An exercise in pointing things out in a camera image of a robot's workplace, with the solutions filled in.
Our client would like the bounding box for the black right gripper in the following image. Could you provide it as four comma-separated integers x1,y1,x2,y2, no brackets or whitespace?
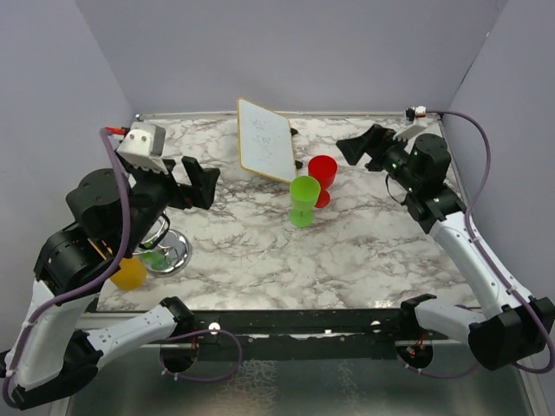
336,124,421,192

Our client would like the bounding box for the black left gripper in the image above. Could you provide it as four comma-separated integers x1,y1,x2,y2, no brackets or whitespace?
123,143,224,250

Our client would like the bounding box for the red wine glass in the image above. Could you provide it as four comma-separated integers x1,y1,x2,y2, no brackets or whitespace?
308,155,338,208

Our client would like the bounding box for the green wine glass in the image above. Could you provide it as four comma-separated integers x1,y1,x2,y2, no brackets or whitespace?
289,176,321,228
140,250,171,273

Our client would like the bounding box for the yellow wine glass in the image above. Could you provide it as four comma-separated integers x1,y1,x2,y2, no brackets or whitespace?
110,257,147,291

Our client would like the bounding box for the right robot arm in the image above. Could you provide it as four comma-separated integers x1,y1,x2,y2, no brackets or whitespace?
336,124,554,370

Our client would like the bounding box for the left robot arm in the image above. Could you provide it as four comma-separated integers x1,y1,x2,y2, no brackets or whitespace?
1,156,220,410

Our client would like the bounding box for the chrome wine glass rack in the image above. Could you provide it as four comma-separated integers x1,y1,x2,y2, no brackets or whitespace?
134,211,193,277

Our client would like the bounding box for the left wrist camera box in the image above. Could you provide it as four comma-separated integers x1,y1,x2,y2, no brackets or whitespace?
107,121,166,167

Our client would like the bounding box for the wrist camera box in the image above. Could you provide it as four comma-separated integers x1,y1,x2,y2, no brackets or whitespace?
393,106,428,142
107,121,166,167

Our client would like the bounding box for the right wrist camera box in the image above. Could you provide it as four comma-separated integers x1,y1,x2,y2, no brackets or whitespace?
393,106,428,142

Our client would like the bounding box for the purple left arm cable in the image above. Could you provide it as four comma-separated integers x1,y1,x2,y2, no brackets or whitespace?
0,127,134,408

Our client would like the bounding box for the small whiteboard yellow frame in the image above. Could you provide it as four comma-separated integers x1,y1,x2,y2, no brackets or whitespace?
237,98,297,184

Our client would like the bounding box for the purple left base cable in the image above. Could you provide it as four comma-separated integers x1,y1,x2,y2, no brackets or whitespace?
158,324,247,383

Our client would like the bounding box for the black front mounting rail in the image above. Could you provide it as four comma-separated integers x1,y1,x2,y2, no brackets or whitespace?
194,309,419,361

